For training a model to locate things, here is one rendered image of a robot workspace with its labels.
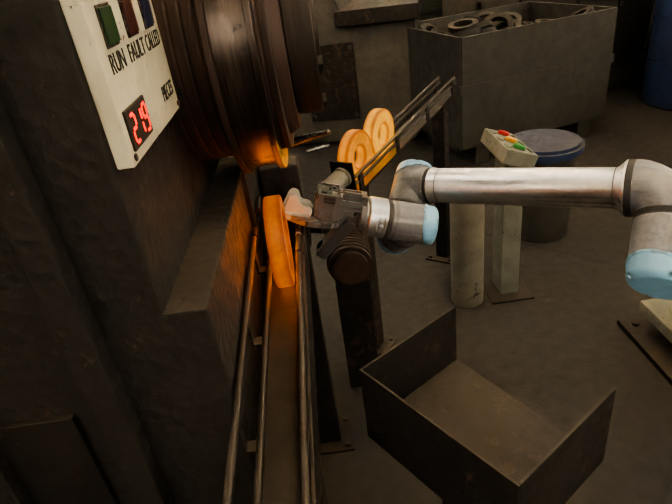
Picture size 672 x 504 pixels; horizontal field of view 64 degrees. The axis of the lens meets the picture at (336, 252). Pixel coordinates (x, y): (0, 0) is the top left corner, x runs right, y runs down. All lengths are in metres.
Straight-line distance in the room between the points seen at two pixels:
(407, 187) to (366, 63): 2.44
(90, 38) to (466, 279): 1.63
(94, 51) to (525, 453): 0.73
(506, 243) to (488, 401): 1.21
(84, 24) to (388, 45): 3.18
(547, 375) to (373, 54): 2.49
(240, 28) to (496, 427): 0.69
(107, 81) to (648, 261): 0.93
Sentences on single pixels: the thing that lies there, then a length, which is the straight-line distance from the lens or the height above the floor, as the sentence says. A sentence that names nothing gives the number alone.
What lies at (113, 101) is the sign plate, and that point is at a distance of 0.62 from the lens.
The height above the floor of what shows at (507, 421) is 0.60.
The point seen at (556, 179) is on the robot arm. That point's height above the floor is 0.76.
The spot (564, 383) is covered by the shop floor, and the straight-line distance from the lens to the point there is 1.83.
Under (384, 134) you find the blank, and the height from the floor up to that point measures 0.71.
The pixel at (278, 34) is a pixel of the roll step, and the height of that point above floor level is 1.14.
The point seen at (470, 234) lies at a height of 0.32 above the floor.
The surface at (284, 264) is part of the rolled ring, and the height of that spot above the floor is 0.75.
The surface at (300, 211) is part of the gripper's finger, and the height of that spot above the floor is 0.75.
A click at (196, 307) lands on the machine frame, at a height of 0.87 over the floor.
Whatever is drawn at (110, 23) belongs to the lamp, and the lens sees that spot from 0.65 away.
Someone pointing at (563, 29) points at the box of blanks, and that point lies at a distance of 3.48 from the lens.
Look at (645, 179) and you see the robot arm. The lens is 1.18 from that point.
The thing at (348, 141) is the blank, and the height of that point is 0.77.
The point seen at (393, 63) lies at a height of 0.53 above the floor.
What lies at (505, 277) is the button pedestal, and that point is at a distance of 2.12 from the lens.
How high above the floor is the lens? 1.24
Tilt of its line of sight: 30 degrees down
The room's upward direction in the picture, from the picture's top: 8 degrees counter-clockwise
